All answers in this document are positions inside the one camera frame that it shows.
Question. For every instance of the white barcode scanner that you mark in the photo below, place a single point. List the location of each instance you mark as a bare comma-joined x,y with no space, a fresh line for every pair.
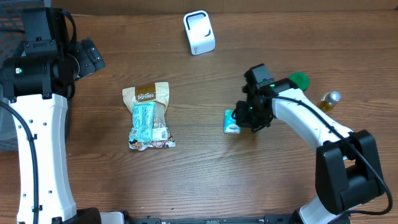
199,32

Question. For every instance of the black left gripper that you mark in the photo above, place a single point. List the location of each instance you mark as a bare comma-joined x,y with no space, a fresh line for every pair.
90,55

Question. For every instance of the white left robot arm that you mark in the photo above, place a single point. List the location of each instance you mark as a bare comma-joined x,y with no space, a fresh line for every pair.
46,196

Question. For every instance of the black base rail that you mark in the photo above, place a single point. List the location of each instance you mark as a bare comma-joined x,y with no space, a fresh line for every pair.
120,217

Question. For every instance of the small teal white carton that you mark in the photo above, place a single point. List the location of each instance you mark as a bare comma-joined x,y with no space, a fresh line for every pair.
230,126

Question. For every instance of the teal snack packet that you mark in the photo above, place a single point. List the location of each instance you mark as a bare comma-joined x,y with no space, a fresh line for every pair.
142,122

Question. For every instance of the green white yogurt cup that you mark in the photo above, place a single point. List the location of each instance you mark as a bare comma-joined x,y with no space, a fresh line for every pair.
301,80

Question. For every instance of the brown white snack bag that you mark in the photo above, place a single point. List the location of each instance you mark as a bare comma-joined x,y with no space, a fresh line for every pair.
159,93

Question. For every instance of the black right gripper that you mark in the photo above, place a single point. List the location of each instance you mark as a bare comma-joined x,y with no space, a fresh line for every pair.
245,120

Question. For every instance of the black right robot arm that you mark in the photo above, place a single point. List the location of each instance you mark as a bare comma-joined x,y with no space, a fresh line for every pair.
348,174

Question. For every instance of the yellow liquid glass bottle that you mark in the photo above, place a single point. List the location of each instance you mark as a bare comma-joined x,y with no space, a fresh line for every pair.
329,101

